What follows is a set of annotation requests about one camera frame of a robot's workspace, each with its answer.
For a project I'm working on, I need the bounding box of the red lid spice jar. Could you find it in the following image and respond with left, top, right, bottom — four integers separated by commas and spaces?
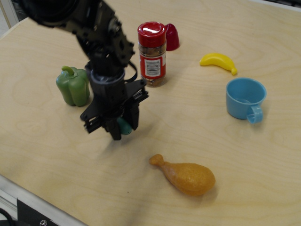
137, 22, 166, 87

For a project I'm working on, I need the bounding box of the dark red plastic cup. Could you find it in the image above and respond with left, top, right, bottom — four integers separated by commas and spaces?
165, 24, 180, 51

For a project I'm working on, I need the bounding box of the black bracket with screw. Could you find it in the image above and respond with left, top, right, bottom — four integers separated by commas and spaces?
17, 199, 58, 226

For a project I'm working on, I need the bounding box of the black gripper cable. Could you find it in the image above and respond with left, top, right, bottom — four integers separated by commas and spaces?
124, 61, 138, 83

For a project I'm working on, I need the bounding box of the black cable bottom left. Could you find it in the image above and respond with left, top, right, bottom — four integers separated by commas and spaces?
0, 208, 15, 226

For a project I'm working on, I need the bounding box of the yellow toy banana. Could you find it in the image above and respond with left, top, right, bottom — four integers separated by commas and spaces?
199, 53, 238, 75

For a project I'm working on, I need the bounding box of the dark green toy cucumber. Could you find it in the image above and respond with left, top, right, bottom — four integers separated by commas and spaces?
117, 117, 132, 135

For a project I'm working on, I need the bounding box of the green toy bell pepper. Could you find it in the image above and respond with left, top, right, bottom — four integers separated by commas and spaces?
56, 66, 90, 107

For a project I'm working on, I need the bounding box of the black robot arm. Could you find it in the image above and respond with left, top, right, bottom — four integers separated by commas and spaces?
19, 0, 148, 140

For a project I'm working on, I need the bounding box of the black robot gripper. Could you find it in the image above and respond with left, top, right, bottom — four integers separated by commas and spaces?
80, 70, 148, 140

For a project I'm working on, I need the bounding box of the orange toy chicken drumstick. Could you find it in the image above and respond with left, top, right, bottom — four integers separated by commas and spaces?
149, 154, 216, 196

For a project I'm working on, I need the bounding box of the blue plastic cup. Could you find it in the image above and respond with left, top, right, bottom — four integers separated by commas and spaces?
226, 78, 267, 124

